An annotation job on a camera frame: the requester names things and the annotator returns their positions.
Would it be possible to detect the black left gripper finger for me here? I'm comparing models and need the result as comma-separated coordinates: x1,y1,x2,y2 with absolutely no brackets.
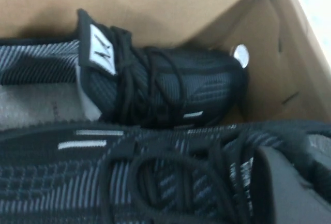
248,145,331,224

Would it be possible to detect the black knit sneaker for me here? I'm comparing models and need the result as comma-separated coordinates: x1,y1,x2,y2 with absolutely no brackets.
0,120,331,224
0,8,246,131

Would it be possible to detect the brown cardboard shoe box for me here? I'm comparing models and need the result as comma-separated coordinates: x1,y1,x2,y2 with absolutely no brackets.
0,0,331,131

